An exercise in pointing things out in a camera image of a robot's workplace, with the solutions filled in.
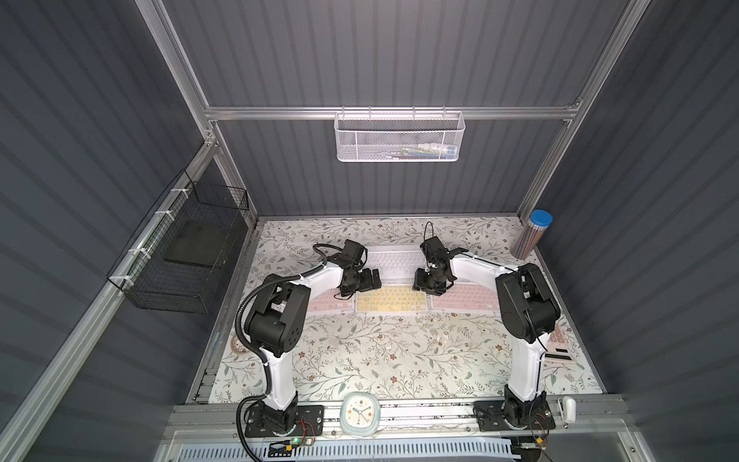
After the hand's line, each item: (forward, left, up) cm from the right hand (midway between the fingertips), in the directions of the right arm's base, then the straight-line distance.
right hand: (420, 288), depth 98 cm
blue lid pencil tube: (+14, -37, +12) cm, 42 cm away
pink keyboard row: (-5, +32, -1) cm, 32 cm away
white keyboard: (+10, +8, +1) cm, 13 cm away
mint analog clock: (-38, +19, +2) cm, 43 cm away
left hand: (-1, +16, +2) cm, 16 cm away
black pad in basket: (-2, +63, +27) cm, 68 cm away
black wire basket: (-10, +65, +28) cm, 72 cm away
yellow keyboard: (-4, +10, -1) cm, 11 cm away
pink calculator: (-21, -39, +1) cm, 44 cm away
